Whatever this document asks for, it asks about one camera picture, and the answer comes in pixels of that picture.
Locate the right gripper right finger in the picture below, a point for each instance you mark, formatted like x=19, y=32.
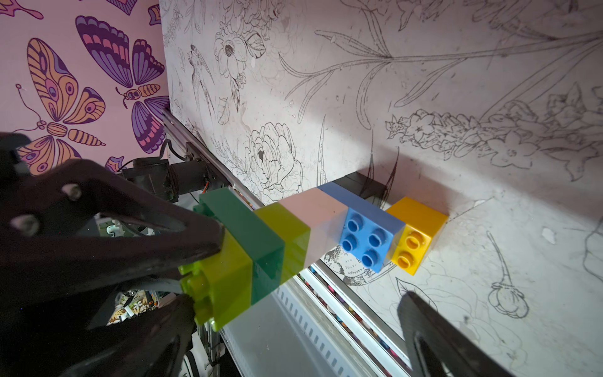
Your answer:
x=436, y=348

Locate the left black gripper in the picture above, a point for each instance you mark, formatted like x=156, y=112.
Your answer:
x=71, y=239

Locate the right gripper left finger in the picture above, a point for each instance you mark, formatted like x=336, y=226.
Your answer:
x=153, y=344

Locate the lime green lego brick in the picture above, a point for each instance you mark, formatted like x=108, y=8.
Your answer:
x=295, y=234
x=221, y=285

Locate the dark green lego brick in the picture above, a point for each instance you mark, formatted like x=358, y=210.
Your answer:
x=262, y=245

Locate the blue lego brick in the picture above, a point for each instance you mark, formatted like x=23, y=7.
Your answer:
x=369, y=233

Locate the cream white lego brick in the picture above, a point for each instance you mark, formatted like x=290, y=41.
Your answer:
x=324, y=215

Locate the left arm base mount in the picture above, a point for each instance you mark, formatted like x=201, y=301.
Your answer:
x=193, y=173

